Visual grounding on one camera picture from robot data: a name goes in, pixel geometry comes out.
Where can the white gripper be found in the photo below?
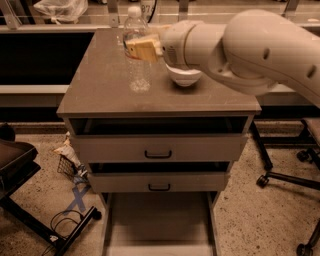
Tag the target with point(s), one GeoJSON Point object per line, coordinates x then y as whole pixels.
{"type": "Point", "coordinates": [175, 43]}

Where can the clear plastic water bottle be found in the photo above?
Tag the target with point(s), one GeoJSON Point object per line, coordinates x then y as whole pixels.
{"type": "Point", "coordinates": [139, 71]}

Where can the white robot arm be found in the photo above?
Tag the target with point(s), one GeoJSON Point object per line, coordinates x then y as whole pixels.
{"type": "Point", "coordinates": [255, 51]}

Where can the top grey drawer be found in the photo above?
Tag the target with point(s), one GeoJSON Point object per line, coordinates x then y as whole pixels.
{"type": "Point", "coordinates": [162, 139]}

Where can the grey drawer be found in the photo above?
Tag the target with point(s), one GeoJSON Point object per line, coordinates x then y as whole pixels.
{"type": "Point", "coordinates": [162, 139]}
{"type": "Point", "coordinates": [159, 176]}
{"type": "Point", "coordinates": [160, 224]}

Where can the grey drawer cabinet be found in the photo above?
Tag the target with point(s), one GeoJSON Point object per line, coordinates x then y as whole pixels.
{"type": "Point", "coordinates": [100, 90]}

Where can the middle grey drawer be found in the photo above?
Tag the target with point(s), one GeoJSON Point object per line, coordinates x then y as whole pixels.
{"type": "Point", "coordinates": [159, 176]}

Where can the bottom grey drawer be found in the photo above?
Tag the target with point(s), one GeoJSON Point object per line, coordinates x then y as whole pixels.
{"type": "Point", "coordinates": [160, 224]}

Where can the white ceramic bowl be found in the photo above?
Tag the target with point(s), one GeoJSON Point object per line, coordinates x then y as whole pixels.
{"type": "Point", "coordinates": [183, 78]}

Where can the clear plastic bag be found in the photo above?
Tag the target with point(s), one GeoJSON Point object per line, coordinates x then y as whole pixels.
{"type": "Point", "coordinates": [61, 11]}

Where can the crumpled paper bag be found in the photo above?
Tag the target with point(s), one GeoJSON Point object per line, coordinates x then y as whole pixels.
{"type": "Point", "coordinates": [69, 153]}

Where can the black chair on left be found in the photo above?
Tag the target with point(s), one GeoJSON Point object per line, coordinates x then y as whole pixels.
{"type": "Point", "coordinates": [49, 196]}

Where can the black wire basket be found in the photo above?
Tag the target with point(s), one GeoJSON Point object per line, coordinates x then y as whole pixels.
{"type": "Point", "coordinates": [67, 168]}

